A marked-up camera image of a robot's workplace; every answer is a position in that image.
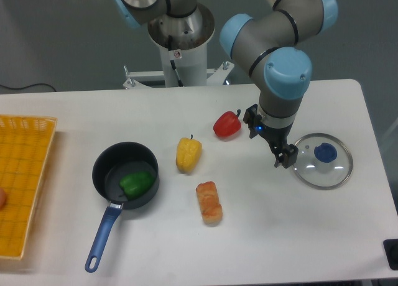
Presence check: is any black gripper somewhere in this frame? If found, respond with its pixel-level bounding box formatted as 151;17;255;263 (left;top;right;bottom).
243;104;299;168

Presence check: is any glass pot lid blue knob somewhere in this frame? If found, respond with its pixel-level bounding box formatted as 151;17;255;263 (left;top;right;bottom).
293;132;353;190

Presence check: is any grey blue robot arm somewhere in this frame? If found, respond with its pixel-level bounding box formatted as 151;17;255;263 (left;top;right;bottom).
114;0;338;168

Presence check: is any red bell pepper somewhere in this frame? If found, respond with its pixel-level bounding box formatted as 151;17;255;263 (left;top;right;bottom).
213;109;241;139

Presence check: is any brown bread loaf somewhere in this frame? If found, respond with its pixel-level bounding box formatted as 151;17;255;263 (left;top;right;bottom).
196;181;223;225

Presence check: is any yellow bell pepper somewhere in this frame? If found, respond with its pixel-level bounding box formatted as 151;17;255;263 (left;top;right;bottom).
175;134;202;173

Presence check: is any black device at table edge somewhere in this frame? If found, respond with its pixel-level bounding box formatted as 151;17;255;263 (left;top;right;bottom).
383;239;398;270

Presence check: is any green bell pepper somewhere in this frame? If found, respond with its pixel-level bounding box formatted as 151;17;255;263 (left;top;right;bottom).
119;171;155;200

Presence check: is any yellow woven basket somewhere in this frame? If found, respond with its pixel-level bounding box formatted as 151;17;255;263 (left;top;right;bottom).
1;114;57;260

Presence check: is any orange object in basket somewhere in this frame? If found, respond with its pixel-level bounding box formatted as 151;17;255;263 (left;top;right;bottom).
0;188;7;208

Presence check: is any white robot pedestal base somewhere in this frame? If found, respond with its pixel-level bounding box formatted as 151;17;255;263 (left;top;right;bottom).
123;3;234;90

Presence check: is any dark pot with blue handle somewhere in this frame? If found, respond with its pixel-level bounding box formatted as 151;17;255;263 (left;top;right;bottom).
85;142;160;273

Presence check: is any black floor cable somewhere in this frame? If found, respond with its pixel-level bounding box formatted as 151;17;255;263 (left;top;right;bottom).
0;83;57;92

